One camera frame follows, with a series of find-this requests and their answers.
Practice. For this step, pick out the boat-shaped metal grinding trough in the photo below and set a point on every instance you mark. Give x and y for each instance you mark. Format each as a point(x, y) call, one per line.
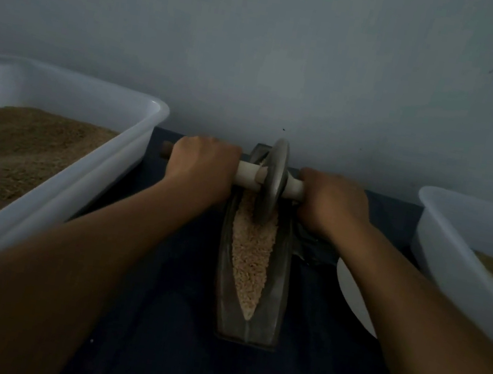
point(265, 329)

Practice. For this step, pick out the dark blue table cloth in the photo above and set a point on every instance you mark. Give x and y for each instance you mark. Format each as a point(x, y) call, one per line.
point(151, 362)

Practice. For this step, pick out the person's left hand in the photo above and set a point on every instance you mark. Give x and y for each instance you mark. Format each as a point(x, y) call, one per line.
point(203, 163)

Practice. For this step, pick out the person's left forearm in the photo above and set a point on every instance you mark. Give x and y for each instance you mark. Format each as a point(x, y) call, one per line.
point(32, 285)

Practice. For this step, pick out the person's right hand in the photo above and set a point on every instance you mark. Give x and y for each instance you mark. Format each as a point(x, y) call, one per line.
point(334, 201)

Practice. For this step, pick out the white plastic tub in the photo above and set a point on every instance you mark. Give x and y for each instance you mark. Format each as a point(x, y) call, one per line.
point(464, 268)
point(93, 178)

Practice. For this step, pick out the white round plate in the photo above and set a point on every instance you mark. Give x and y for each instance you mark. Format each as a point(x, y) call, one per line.
point(355, 297)

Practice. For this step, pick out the person's right forearm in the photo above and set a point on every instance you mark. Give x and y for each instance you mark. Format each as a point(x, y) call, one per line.
point(435, 353)

